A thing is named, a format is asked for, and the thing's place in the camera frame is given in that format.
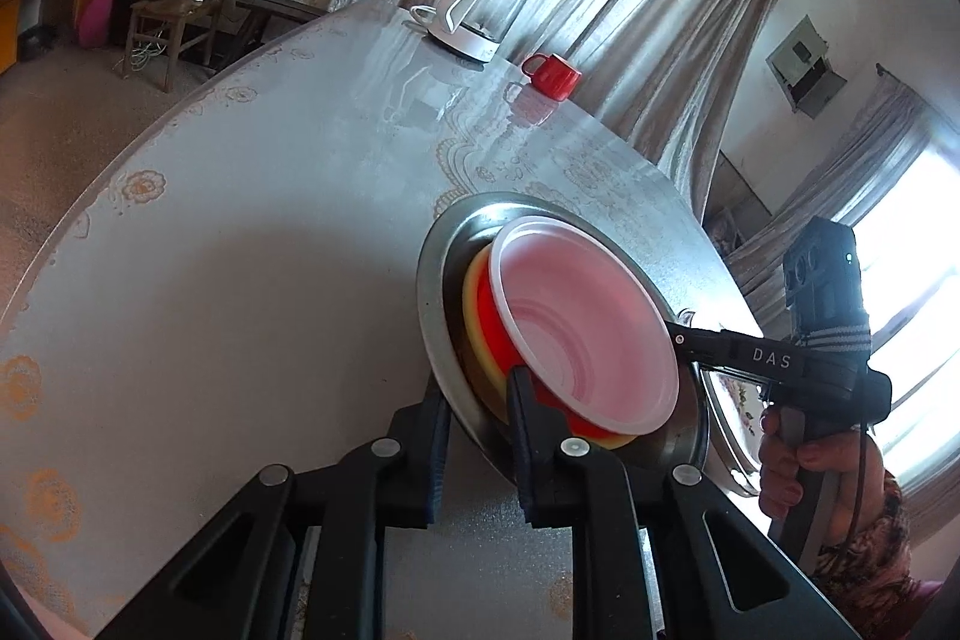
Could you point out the dark wooden bench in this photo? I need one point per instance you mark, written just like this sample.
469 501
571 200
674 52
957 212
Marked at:
258 15

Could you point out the floral lace tablecloth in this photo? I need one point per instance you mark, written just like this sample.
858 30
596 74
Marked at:
238 287

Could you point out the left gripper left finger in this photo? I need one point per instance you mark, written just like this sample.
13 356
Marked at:
427 454

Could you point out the white glass electric kettle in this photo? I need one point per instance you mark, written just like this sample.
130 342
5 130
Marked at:
473 28

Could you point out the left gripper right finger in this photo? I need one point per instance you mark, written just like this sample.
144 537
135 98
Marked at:
537 431

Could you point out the stainless steel basin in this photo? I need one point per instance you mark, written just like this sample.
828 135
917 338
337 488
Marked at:
455 237

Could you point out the large dragon pattern plate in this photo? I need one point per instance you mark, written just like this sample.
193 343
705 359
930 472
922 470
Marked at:
734 413

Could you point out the person's right hand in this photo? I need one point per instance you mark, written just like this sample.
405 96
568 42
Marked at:
810 470

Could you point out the red ceramic mug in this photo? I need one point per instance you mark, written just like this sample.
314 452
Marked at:
551 75

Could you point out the wall electrical box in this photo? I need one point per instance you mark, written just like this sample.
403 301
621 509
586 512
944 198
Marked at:
802 69

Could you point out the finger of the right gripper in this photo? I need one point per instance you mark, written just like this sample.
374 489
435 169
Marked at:
750 354

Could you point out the yellow plastic bowl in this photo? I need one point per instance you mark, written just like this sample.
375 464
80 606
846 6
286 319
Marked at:
493 355

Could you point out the pink bag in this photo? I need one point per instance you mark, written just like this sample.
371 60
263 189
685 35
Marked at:
92 30

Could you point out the red plastic bowl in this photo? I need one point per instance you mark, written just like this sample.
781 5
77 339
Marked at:
584 325

